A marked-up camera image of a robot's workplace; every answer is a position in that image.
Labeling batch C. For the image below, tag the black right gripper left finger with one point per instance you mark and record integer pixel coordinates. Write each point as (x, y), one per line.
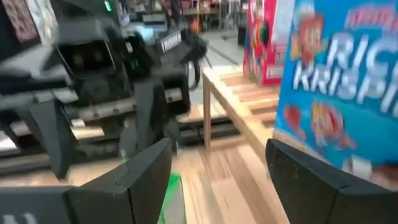
(136, 186)

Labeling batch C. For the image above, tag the blue Rice Krispies cereal box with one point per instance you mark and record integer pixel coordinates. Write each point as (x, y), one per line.
(339, 102)

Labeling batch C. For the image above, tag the black aluminium rig frame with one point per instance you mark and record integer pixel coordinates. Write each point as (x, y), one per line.
(208, 130)

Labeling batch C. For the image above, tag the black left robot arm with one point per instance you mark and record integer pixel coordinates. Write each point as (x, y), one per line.
(171, 42)

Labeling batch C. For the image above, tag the wooden slatted shelf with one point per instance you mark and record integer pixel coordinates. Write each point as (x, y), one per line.
(245, 105)

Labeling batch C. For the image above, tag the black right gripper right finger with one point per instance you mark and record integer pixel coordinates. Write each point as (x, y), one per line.
(304, 189)

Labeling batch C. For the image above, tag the red Froot Loops cereal box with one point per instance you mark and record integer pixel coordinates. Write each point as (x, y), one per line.
(264, 43)

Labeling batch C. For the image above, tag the green Apple Jacks cereal box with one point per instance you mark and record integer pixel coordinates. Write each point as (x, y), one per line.
(171, 196)

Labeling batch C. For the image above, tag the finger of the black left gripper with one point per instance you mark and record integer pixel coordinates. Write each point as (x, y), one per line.
(146, 118)
(54, 143)

